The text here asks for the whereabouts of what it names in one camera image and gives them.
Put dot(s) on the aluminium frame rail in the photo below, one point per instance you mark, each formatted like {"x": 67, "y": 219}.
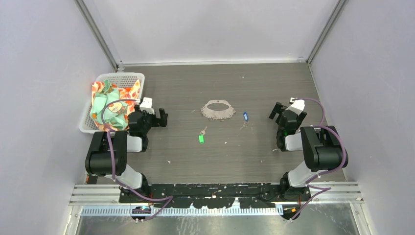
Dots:
{"x": 340, "y": 192}

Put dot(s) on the silver key with green tag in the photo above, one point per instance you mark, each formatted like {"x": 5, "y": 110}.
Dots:
{"x": 203, "y": 131}

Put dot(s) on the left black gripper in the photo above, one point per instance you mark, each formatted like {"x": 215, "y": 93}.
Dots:
{"x": 157, "y": 122}

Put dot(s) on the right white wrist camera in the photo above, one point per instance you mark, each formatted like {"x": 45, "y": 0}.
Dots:
{"x": 296, "y": 105}

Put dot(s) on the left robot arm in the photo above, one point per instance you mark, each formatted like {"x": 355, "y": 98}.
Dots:
{"x": 107, "y": 154}

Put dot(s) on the green key tag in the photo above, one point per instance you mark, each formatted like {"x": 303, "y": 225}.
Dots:
{"x": 201, "y": 139}

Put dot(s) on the blue key tag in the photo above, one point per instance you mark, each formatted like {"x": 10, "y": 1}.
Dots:
{"x": 246, "y": 118}

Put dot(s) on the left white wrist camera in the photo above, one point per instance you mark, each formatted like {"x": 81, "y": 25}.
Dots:
{"x": 147, "y": 105}

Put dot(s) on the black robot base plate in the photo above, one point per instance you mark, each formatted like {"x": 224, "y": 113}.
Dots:
{"x": 215, "y": 196}

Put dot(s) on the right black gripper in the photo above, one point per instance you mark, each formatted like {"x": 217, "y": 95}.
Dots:
{"x": 279, "y": 108}

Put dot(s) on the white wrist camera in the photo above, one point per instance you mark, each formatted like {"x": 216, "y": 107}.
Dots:
{"x": 147, "y": 105}
{"x": 296, "y": 105}

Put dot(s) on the colourful patterned cloth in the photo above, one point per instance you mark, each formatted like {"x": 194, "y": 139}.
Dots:
{"x": 111, "y": 104}

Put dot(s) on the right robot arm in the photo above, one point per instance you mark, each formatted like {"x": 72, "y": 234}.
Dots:
{"x": 322, "y": 149}

